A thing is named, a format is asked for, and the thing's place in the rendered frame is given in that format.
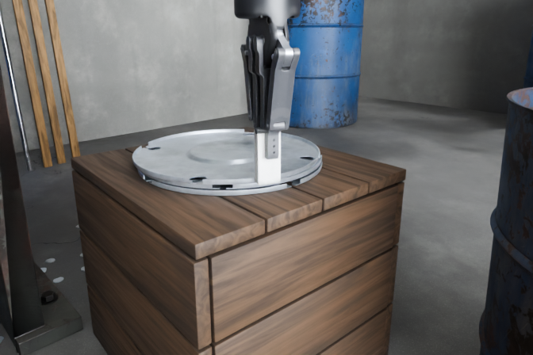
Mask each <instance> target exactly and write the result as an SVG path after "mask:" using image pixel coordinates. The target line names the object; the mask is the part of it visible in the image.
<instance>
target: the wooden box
mask: <svg viewBox="0 0 533 355"><path fill-rule="evenodd" d="M138 147H140V146H136V147H128V148H125V149H118V150H114V151H105V152H101V153H96V154H92V155H83V156H79V157H74V158H71V167H72V168H73V169H74V170H72V178H73V185H74V191H75V202H76V208H77V214H78V220H79V228H80V229H81V230H80V238H81V243H82V255H83V261H84V267H85V274H86V282H87V284H88V285H87V291H88V296H89V303H90V314H91V320H92V327H93V332H94V335H95V336H96V338H97V339H98V340H99V342H100V343H101V345H102V347H103V348H104V350H105V351H106V352H107V354H108V355H388V352H389V336H390V327H391V318H392V310H393V304H392V303H391V302H393V294H394V285H395V276H396V268H397V252H398V245H396V244H397V243H399V235H400V227H401V211H402V202H403V194H404V185H405V183H404V182H402V181H403V180H405V176H406V169H403V168H400V167H397V166H391V165H388V164H385V163H382V162H377V161H374V160H370V159H367V158H362V157H359V156H356V155H350V154H347V153H344V152H341V151H335V150H332V149H329V148H326V147H321V146H318V148H319V150H320V155H322V168H321V170H320V172H319V173H318V174H317V175H316V176H315V177H313V178H312V179H310V180H308V181H306V182H304V183H301V184H300V185H295V186H294V185H292V183H293V182H291V181H288V182H284V183H281V184H279V185H282V184H285V183H286V184H287V185H291V186H292V187H290V188H287V189H281V190H277V191H273V192H268V193H257V194H249V195H238V196H208V195H197V194H189V193H180V192H175V191H171V190H168V189H162V188H160V187H158V186H155V185H152V184H150V183H149V181H145V180H144V179H143V178H142V177H141V176H140V175H139V173H138V169H137V168H136V167H135V166H134V164H133V162H132V154H133V152H134V151H135V150H136V149H137V148H138Z"/></svg>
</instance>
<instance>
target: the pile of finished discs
mask: <svg viewBox="0 0 533 355"><path fill-rule="evenodd" d="M301 159H304V160H312V159H315V158H311V157H303V158H301ZM318 159H319V160H318V161H317V163H316V164H315V165H314V166H312V167H310V168H309V169H307V170H305V171H303V172H300V173H299V174H295V175H292V176H289V177H284V178H281V181H280V182H279V183H274V184H268V185H258V184H257V183H248V184H238V185H199V184H196V183H197V182H198V181H202V179H206V178H204V177H194V178H191V179H190V180H191V181H193V182H192V183H191V184H189V183H181V182H176V181H168V180H163V179H160V178H157V177H152V176H150V175H148V174H145V173H143V172H141V171H140V170H138V173H139V175H140V176H141V177H142V178H143V179H144V180H145V181H149V183H150V184H152V185H155V186H158V187H160V188H162V189H168V190H171V191H175V192H180V193H189V194H197V195H208V196H238V195H249V194H257V193H268V192H273V191H277V190H281V189H287V188H290V187H292V186H291V185H287V184H286V183H285V184H282V185H279V184H281V183H284V182H288V181H291V182H293V183H292V185H294V186H295V185H300V184H301V183H304V182H306V181H308V180H310V179H312V178H314V177H315V176H316V175H317V174H318V173H319V172H320V170H321V168H322V155H320V157H319V158H318ZM152 179H154V180H155V181H154V180H152Z"/></svg>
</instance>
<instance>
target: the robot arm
mask: <svg viewBox="0 0 533 355"><path fill-rule="evenodd" d="M300 8H301V0H234V14H235V16H236V17H237V18H239V19H248V20H249V22H250V23H249V25H248V32H247V39H246V44H241V48H240V50H241V54H242V58H243V68H244V77H245V86H246V95H247V111H248V119H249V121H253V126H254V129H255V182H256V183H257V184H258V185H268V184H274V183H279V182H280V181H281V131H282V130H287V129H288V128H289V124H290V111H291V105H292V98H293V85H294V78H295V71H296V67H297V63H298V60H299V57H300V49H299V48H292V47H290V40H289V37H290V35H289V30H288V24H287V19H294V18H297V17H299V15H300Z"/></svg>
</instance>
